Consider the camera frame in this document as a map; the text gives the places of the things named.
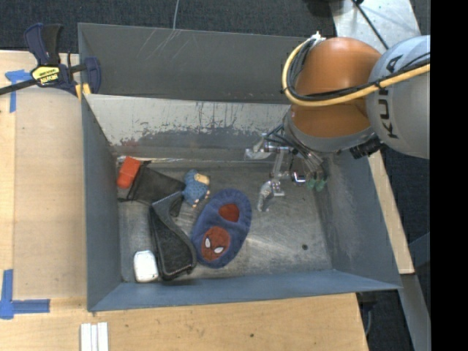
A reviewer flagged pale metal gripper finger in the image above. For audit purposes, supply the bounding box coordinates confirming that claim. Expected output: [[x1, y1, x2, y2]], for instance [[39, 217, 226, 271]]
[[256, 179, 287, 214], [244, 138, 279, 162]]

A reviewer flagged grey metal bin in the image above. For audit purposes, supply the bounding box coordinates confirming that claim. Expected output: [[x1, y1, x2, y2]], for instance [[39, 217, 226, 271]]
[[77, 22, 404, 313]]

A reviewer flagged blue slipper with red mask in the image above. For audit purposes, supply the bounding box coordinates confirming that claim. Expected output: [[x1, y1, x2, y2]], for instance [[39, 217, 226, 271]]
[[189, 188, 254, 270]]

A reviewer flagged blue toy animal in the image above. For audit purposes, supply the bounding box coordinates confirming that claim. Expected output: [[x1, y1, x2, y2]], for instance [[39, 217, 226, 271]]
[[181, 168, 212, 209]]

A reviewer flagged black mesh pouch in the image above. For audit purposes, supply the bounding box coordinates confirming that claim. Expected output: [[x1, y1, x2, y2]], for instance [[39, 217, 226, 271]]
[[126, 165, 186, 218]]

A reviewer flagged orange-red block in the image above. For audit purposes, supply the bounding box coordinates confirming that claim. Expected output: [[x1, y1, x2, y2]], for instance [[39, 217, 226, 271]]
[[116, 155, 143, 190]]

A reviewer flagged white small box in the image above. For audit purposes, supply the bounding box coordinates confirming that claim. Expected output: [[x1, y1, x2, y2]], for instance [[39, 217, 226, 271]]
[[132, 249, 160, 284]]

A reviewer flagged black cylinder on white bracket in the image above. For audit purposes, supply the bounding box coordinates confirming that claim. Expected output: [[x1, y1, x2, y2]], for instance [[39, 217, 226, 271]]
[[348, 135, 384, 161]]

